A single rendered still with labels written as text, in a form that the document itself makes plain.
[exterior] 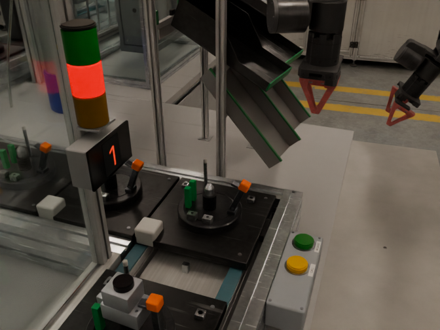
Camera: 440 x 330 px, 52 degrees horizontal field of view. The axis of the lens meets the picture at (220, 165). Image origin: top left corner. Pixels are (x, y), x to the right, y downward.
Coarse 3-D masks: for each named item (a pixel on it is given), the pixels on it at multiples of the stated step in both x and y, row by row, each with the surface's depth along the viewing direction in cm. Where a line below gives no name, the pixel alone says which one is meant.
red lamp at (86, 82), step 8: (96, 64) 66; (72, 72) 65; (80, 72) 65; (88, 72) 65; (96, 72) 66; (72, 80) 66; (80, 80) 66; (88, 80) 66; (96, 80) 67; (72, 88) 67; (80, 88) 66; (88, 88) 67; (96, 88) 67; (104, 88) 69; (80, 96) 67; (88, 96) 67; (96, 96) 68
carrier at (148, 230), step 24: (192, 192) 98; (216, 192) 102; (168, 216) 98; (192, 216) 93; (216, 216) 95; (240, 216) 96; (264, 216) 98; (144, 240) 92; (168, 240) 91; (192, 240) 91; (216, 240) 91; (240, 240) 91; (240, 264) 86
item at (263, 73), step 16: (192, 0) 107; (208, 0) 113; (176, 16) 105; (192, 16) 102; (208, 16) 101; (240, 16) 110; (192, 32) 104; (208, 32) 102; (240, 32) 112; (256, 32) 111; (208, 48) 104; (240, 48) 111; (256, 48) 112; (240, 64) 102; (256, 64) 109; (272, 64) 112; (288, 64) 110; (256, 80) 102; (272, 80) 106
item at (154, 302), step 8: (152, 296) 65; (160, 296) 65; (144, 304) 66; (152, 304) 64; (160, 304) 65; (152, 312) 65; (160, 312) 66; (152, 320) 66; (160, 320) 67; (160, 328) 67
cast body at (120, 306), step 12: (120, 276) 66; (132, 276) 67; (108, 288) 65; (120, 288) 64; (132, 288) 65; (108, 300) 65; (120, 300) 64; (132, 300) 65; (108, 312) 67; (120, 312) 65; (132, 312) 65; (144, 312) 66; (132, 324) 66
